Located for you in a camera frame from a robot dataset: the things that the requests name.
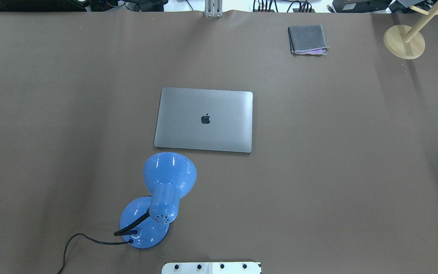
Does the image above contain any blue desk lamp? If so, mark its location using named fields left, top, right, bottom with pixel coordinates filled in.
left=114, top=151, right=197, bottom=249

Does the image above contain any aluminium frame post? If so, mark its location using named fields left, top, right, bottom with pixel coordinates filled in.
left=205, top=0, right=223, bottom=18

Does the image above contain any wooden cup stand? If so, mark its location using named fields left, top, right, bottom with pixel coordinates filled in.
left=383, top=0, right=438, bottom=60

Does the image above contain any folded grey cloth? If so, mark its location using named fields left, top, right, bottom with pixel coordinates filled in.
left=287, top=24, right=329, bottom=56

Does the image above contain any black lamp power cable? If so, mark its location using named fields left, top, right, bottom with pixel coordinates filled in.
left=57, top=233, right=133, bottom=274

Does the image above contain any grey laptop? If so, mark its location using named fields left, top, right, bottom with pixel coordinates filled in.
left=154, top=87, right=254, bottom=153

